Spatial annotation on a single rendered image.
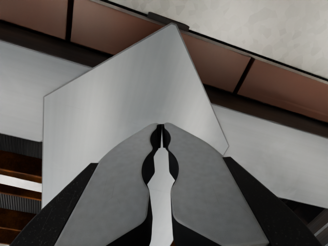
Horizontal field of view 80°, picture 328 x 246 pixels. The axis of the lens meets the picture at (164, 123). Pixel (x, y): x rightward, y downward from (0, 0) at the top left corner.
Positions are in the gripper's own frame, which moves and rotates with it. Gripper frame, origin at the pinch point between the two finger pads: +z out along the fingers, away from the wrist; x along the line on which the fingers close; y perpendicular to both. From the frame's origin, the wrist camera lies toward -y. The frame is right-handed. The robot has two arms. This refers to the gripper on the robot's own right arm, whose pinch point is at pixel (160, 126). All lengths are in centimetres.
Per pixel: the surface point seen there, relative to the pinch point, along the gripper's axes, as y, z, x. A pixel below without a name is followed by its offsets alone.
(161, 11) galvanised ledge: -6.2, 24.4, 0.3
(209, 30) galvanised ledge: -3.3, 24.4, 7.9
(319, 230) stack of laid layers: 27.5, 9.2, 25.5
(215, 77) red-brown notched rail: 0.1, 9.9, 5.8
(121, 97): 0.1, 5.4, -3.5
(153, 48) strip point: -3.9, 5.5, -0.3
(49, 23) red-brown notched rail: -5.8, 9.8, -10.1
